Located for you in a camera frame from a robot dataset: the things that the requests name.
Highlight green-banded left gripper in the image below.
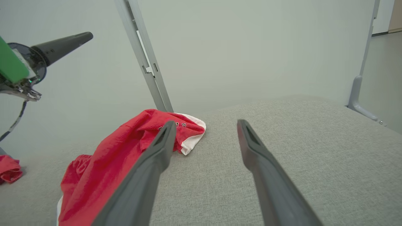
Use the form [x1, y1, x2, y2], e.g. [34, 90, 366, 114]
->
[0, 31, 94, 102]

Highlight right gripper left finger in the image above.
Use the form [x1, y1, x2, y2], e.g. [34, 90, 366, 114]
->
[91, 120, 177, 226]

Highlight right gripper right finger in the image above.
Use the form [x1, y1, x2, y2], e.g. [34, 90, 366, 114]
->
[237, 119, 324, 226]

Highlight red basketball jersey white sleeves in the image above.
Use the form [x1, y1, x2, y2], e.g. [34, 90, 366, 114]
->
[57, 109, 207, 226]

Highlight crumpled red cloth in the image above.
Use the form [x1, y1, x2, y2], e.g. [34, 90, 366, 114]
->
[0, 154, 23, 185]

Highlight grey partition end post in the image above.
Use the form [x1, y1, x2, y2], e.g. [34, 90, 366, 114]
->
[347, 0, 387, 126]

